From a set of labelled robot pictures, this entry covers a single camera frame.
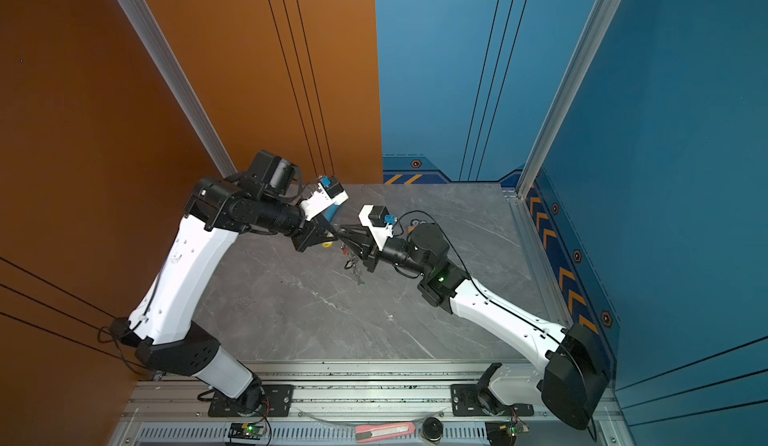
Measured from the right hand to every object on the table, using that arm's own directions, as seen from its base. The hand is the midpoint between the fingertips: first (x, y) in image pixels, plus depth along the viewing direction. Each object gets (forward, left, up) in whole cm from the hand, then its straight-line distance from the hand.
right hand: (340, 231), depth 63 cm
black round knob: (-31, -19, -27) cm, 45 cm away
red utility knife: (-31, -6, -36) cm, 48 cm away
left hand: (+1, +1, -1) cm, 2 cm away
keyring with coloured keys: (+2, 0, -16) cm, 16 cm away
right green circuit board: (-31, -37, -39) cm, 62 cm away
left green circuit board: (-31, +24, -37) cm, 54 cm away
